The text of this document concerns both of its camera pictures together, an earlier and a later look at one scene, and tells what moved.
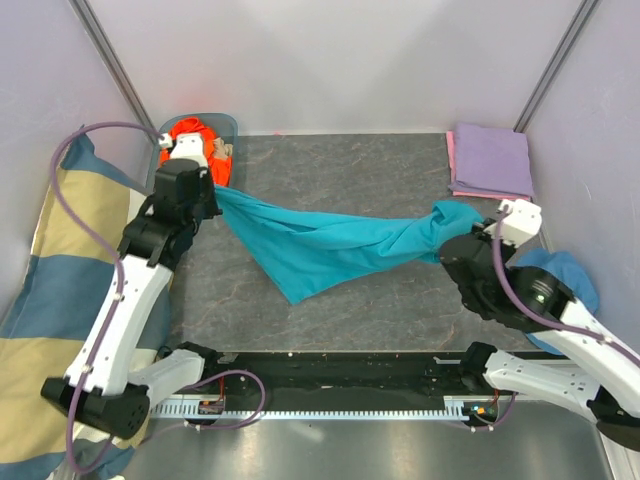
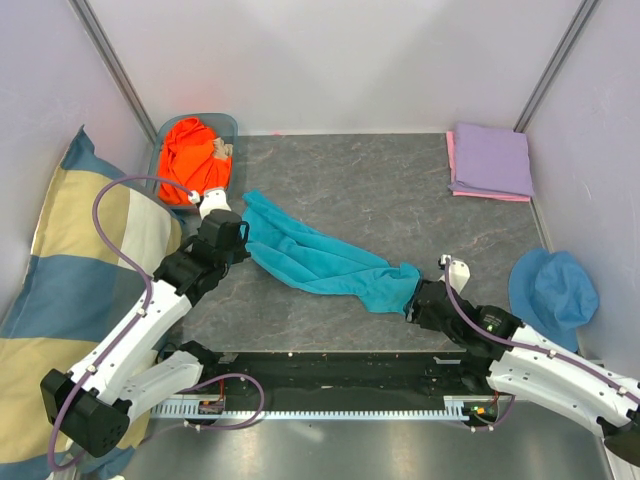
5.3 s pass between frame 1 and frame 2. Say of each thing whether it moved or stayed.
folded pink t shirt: stayed
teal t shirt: moved
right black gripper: moved
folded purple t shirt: stayed
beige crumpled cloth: stayed
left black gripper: moved
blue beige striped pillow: stayed
